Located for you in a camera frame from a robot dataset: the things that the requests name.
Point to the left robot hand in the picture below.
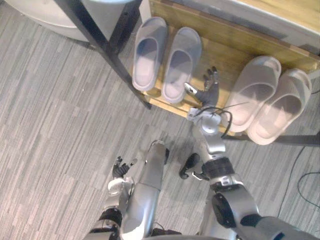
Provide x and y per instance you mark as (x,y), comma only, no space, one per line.
(120,170)

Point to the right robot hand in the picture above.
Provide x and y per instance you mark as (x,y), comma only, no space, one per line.
(211,95)

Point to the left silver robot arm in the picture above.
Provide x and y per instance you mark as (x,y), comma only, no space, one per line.
(115,186)

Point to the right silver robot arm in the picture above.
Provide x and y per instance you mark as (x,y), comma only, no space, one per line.
(215,145)

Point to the blue-grey slipper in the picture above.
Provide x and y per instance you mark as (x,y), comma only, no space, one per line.
(146,72)
(178,82)

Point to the pale pink slipper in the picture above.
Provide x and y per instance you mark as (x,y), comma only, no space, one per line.
(272,125)
(246,110)

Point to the dark wooden shelf board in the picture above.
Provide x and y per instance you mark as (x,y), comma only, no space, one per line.
(225,50)

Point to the dark robot foot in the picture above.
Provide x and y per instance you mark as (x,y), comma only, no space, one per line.
(188,165)

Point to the light wooden shelf board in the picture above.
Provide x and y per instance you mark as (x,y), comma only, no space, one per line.
(287,12)

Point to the white round tub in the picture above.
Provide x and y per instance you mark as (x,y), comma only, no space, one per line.
(45,15)

